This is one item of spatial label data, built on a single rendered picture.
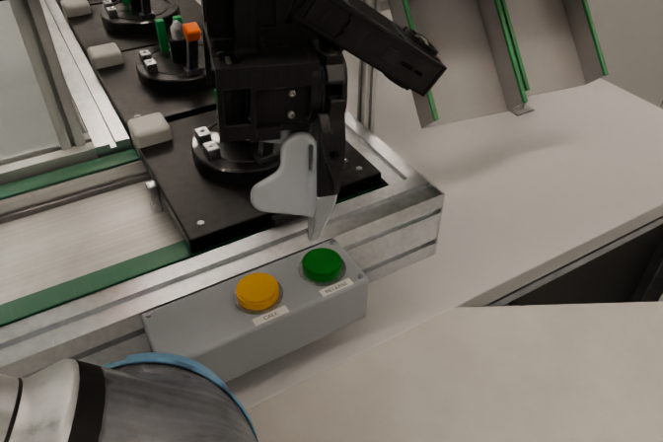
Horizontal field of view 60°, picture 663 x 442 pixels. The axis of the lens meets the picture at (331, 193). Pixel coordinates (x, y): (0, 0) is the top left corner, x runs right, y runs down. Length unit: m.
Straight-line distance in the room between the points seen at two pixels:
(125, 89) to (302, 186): 0.56
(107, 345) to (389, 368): 0.28
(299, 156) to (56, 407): 0.20
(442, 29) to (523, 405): 0.47
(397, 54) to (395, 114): 0.65
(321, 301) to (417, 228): 0.19
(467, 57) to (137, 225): 0.47
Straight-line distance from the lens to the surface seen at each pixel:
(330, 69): 0.35
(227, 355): 0.54
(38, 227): 0.77
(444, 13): 0.80
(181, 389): 0.35
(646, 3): 2.12
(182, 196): 0.67
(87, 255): 0.71
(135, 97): 0.88
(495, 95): 0.80
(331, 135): 0.36
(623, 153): 1.02
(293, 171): 0.39
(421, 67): 0.38
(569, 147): 1.00
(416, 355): 0.64
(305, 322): 0.56
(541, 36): 0.89
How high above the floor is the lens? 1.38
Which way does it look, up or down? 39 degrees down
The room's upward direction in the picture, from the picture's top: straight up
